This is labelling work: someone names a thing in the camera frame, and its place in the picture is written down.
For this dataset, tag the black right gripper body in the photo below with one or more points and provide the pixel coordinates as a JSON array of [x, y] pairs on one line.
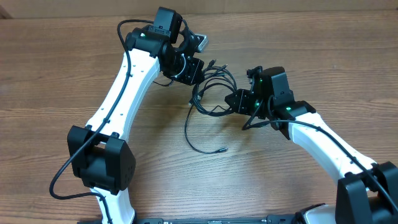
[[239, 101]]

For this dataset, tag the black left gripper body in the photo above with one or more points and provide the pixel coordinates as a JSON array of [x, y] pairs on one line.
[[191, 71]]

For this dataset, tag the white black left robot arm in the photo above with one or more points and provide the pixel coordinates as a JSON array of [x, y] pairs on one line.
[[99, 152]]

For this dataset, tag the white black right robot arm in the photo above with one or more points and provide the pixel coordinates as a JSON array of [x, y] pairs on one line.
[[366, 190]]

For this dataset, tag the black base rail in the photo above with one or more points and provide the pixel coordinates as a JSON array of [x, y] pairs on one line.
[[217, 221]]

